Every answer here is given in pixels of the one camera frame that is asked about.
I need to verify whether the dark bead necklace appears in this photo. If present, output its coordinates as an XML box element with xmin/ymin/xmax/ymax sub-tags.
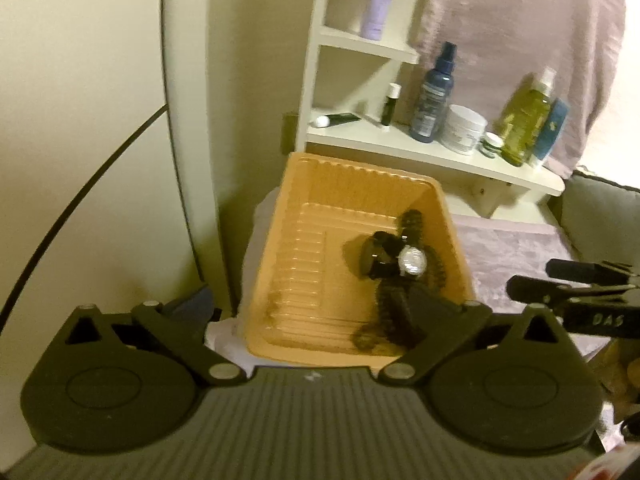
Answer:
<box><xmin>349</xmin><ymin>244</ymin><xmax>449</xmax><ymax>354</ymax></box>

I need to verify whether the silver face wristwatch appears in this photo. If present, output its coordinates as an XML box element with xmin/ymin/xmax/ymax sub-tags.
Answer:
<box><xmin>369</xmin><ymin>243</ymin><xmax>427</xmax><ymax>278</ymax></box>

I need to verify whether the black band watch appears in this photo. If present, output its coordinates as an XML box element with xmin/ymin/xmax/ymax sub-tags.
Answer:
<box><xmin>356</xmin><ymin>231</ymin><xmax>406</xmax><ymax>280</ymax></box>

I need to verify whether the brown bead bracelet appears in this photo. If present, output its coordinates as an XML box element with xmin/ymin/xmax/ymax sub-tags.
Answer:
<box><xmin>399</xmin><ymin>208</ymin><xmax>426</xmax><ymax>241</ymax></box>

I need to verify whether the orange plastic tray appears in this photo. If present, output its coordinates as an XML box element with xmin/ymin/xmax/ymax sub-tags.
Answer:
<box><xmin>241</xmin><ymin>153</ymin><xmax>475</xmax><ymax>370</ymax></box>

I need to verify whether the person right hand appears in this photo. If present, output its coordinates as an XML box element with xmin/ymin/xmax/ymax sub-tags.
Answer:
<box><xmin>589</xmin><ymin>339</ymin><xmax>639</xmax><ymax>422</ymax></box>

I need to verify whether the mauve towel on bed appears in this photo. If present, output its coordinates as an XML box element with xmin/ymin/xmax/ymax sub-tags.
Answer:
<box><xmin>205</xmin><ymin>188</ymin><xmax>574</xmax><ymax>374</ymax></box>

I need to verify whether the grey green pillow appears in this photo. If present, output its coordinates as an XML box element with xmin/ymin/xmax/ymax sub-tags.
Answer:
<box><xmin>548</xmin><ymin>171</ymin><xmax>639</xmax><ymax>273</ymax></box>

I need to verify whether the small green white jar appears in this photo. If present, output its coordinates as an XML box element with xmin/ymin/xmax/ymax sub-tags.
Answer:
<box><xmin>477</xmin><ymin>131</ymin><xmax>504</xmax><ymax>158</ymax></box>

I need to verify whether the blue white tube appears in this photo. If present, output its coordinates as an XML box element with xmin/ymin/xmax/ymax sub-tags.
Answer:
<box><xmin>528</xmin><ymin>99</ymin><xmax>570</xmax><ymax>168</ymax></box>

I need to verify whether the white cream jar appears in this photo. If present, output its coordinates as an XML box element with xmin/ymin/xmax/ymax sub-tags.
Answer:
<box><xmin>439</xmin><ymin>104</ymin><xmax>488</xmax><ymax>156</ymax></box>

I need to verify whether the green olive spray bottle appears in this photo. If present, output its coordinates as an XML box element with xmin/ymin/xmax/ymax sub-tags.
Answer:
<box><xmin>501</xmin><ymin>67</ymin><xmax>556</xmax><ymax>167</ymax></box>

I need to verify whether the blue spray bottle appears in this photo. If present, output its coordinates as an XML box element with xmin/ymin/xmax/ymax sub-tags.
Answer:
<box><xmin>409</xmin><ymin>41</ymin><xmax>457</xmax><ymax>143</ymax></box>

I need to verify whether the dark green pen tube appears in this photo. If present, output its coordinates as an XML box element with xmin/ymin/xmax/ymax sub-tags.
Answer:
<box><xmin>310</xmin><ymin>113</ymin><xmax>360</xmax><ymax>129</ymax></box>

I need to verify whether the black white lip balm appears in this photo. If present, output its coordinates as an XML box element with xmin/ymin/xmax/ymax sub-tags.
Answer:
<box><xmin>380</xmin><ymin>82</ymin><xmax>401</xmax><ymax>130</ymax></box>

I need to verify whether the mauve hanging towel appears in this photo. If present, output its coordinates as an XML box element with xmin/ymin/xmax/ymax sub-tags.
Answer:
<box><xmin>409</xmin><ymin>0</ymin><xmax>626</xmax><ymax>179</ymax></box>

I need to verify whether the cream corner shelf unit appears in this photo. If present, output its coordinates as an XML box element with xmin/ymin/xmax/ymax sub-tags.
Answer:
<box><xmin>295</xmin><ymin>0</ymin><xmax>565</xmax><ymax>223</ymax></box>

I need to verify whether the lavender tube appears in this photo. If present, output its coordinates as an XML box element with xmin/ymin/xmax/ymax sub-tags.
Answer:
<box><xmin>360</xmin><ymin>0</ymin><xmax>407</xmax><ymax>42</ymax></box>

